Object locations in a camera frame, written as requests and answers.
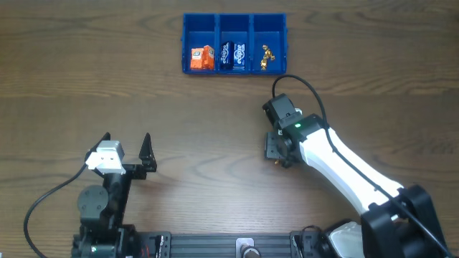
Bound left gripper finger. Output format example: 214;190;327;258
138;132;158;173
85;132;112;161

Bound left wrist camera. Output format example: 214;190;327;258
85;140;126;176

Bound black cable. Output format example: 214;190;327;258
271;74;329;129
23;163;89;258

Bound blue tray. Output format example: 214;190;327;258
181;12;289;76

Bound orange candy box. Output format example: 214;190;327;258
202;44;216;71
190;47;205;70

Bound mounting rail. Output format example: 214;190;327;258
71;231;327;258

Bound blue candy pack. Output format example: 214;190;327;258
219;41;235;70
233;43;247;70

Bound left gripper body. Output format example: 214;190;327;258
121;163;148;181

